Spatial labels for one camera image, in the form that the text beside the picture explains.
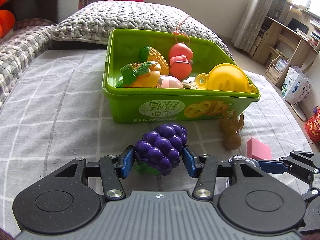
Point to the beige curtain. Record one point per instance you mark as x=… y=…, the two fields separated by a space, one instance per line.
x=250 y=24

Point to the purple toy grape bunch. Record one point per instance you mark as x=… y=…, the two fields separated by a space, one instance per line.
x=159 y=150

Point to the dark grey sofa armrest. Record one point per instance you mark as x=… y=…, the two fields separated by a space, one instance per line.
x=52 y=10

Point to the orange toy pumpkin half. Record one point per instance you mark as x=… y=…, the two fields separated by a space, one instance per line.
x=145 y=75

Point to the pink rectangular plastic case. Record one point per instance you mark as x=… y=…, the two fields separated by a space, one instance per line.
x=258 y=150

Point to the grey quilted mattress cover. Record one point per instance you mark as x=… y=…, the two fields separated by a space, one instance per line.
x=94 y=22

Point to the pink rubber duck toy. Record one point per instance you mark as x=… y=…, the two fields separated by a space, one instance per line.
x=180 y=56

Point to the wooden desk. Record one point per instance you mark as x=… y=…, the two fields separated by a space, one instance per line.
x=279 y=48

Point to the yellow plastic toy pot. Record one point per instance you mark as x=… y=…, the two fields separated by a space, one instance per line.
x=225 y=77

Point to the beige toy in box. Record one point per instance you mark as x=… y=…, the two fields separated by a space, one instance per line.
x=190 y=85

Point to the pink toy egg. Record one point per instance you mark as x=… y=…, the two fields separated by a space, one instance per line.
x=167 y=81

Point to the green plastic storage box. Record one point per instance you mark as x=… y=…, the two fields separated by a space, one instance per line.
x=138 y=105

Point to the yellow toy corn cob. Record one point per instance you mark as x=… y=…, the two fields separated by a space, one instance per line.
x=149 y=53

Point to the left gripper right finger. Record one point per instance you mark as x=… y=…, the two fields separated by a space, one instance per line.
x=203 y=167

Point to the red flower-shaped cushion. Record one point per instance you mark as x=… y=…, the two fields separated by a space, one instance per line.
x=7 y=20

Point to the red gift bag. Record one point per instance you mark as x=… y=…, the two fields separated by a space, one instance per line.
x=312 y=126

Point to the grey checkered blanket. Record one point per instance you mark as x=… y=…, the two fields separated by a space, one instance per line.
x=19 y=50

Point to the grey plaid bed sheet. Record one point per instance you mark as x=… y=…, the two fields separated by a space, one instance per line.
x=57 y=111

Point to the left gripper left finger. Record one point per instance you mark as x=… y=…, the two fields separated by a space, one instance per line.
x=112 y=169

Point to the white paper shopping bag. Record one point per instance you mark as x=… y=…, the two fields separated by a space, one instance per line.
x=296 y=86

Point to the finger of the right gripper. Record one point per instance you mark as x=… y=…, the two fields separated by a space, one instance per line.
x=268 y=166
x=299 y=161

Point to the brown translucent hand toy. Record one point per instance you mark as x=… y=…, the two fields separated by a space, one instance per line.
x=231 y=128

